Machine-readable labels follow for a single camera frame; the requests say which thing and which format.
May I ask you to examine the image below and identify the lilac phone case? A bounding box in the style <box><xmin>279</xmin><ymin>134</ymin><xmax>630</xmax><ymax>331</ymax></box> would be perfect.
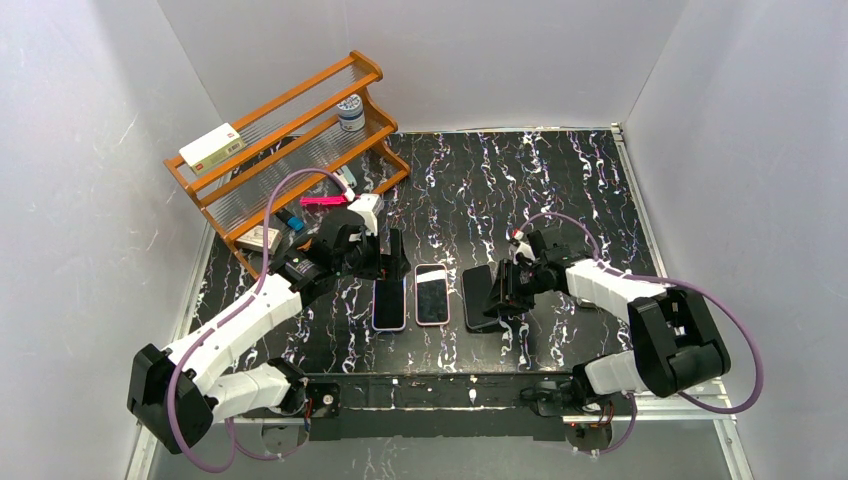
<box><xmin>370</xmin><ymin>278</ymin><xmax>408</xmax><ymax>333</ymax></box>

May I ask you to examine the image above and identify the dark teal phone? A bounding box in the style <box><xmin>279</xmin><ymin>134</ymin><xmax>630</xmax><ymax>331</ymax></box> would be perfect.
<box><xmin>373</xmin><ymin>279</ymin><xmax>405</xmax><ymax>330</ymax></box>

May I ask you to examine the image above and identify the purple phone black screen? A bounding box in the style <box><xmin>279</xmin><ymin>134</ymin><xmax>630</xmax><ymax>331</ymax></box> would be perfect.
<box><xmin>416</xmin><ymin>266</ymin><xmax>449</xmax><ymax>325</ymax></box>

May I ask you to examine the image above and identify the pink phone case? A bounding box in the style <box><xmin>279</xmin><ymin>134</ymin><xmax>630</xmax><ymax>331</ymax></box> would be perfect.
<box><xmin>413</xmin><ymin>263</ymin><xmax>452</xmax><ymax>328</ymax></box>

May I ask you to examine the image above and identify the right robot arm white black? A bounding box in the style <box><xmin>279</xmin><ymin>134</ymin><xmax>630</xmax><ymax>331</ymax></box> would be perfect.
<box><xmin>482</xmin><ymin>230</ymin><xmax>731</xmax><ymax>404</ymax></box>

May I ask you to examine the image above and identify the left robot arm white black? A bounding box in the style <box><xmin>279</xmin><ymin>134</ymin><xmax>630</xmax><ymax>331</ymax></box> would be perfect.
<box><xmin>127</xmin><ymin>208</ymin><xmax>411</xmax><ymax>455</ymax></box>

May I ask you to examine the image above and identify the blue black marker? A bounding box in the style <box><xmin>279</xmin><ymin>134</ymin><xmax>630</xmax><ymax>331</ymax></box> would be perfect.
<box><xmin>275</xmin><ymin>208</ymin><xmax>305</xmax><ymax>232</ymax></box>

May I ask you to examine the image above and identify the white teal stapler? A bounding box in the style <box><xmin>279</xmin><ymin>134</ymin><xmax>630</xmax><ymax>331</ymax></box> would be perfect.
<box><xmin>336</xmin><ymin>165</ymin><xmax>358</xmax><ymax>189</ymax></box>

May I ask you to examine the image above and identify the beige staples box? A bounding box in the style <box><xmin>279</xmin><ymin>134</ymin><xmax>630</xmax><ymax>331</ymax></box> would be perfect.
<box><xmin>235</xmin><ymin>225</ymin><xmax>282</xmax><ymax>254</ymax></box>

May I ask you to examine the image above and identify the orange wooden shelf rack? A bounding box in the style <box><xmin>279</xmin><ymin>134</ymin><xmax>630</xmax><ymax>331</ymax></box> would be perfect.
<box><xmin>163</xmin><ymin>50</ymin><xmax>411</xmax><ymax>277</ymax></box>

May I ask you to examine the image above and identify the white blue round jar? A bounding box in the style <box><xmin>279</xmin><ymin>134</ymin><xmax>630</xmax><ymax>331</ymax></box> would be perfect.
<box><xmin>336</xmin><ymin>94</ymin><xmax>365</xmax><ymax>132</ymax></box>

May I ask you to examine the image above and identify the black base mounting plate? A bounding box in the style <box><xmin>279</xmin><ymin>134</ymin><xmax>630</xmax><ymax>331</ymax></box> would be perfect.
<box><xmin>291</xmin><ymin>372</ymin><xmax>639</xmax><ymax>443</ymax></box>

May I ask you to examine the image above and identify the white cardboard box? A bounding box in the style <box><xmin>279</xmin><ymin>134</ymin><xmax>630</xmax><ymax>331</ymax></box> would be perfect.
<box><xmin>179</xmin><ymin>123</ymin><xmax>246</xmax><ymax>176</ymax></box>

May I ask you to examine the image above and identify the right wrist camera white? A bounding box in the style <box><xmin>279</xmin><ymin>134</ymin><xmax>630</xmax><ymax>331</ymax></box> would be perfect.
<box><xmin>509</xmin><ymin>229</ymin><xmax>535</xmax><ymax>264</ymax></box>

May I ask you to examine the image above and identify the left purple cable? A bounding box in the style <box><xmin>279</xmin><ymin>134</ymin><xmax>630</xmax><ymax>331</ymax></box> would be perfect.
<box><xmin>165</xmin><ymin>167</ymin><xmax>356</xmax><ymax>473</ymax></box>

